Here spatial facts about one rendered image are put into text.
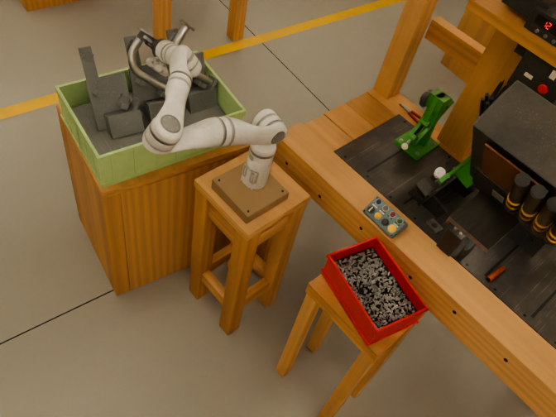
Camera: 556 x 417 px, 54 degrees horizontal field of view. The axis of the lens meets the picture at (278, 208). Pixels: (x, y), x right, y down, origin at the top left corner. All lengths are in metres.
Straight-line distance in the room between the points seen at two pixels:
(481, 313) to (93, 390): 1.63
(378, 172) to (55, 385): 1.64
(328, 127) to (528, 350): 1.14
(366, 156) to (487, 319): 0.78
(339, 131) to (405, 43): 0.45
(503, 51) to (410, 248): 0.78
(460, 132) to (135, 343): 1.72
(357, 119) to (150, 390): 1.49
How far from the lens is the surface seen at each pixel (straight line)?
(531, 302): 2.13
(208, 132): 1.65
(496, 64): 2.24
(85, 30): 4.27
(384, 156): 2.29
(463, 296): 2.01
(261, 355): 2.68
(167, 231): 2.52
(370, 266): 1.95
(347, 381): 2.17
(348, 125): 2.40
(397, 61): 2.49
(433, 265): 2.03
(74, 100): 2.37
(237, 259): 2.14
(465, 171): 2.00
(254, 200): 2.00
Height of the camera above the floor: 2.44
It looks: 51 degrees down
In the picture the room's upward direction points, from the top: 15 degrees clockwise
